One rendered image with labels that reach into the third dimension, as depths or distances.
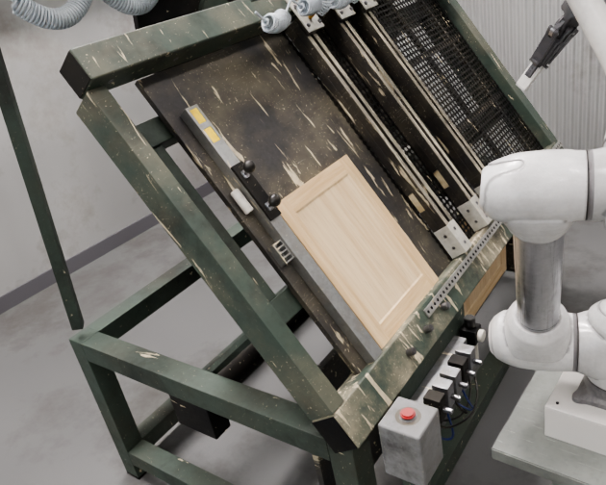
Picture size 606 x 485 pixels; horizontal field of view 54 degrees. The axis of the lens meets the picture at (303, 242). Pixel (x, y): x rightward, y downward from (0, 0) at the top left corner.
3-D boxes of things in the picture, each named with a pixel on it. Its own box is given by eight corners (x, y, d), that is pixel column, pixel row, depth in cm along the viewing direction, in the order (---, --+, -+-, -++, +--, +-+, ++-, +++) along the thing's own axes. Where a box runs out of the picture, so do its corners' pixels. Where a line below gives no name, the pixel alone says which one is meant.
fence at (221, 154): (366, 364, 185) (375, 361, 182) (179, 115, 181) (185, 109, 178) (374, 354, 189) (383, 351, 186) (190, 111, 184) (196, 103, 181)
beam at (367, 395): (335, 454, 173) (359, 449, 165) (310, 421, 172) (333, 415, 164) (551, 166, 323) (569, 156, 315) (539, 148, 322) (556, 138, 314)
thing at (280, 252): (281, 268, 181) (287, 264, 178) (266, 248, 180) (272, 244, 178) (289, 261, 183) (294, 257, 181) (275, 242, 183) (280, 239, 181)
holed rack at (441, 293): (428, 318, 202) (429, 317, 202) (422, 310, 202) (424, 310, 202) (561, 144, 314) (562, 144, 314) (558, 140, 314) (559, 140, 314)
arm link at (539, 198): (575, 384, 159) (489, 376, 167) (573, 330, 168) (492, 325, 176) (598, 193, 102) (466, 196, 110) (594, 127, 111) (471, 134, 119)
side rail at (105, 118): (310, 421, 172) (333, 415, 164) (74, 113, 168) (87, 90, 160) (321, 407, 177) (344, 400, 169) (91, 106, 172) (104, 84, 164)
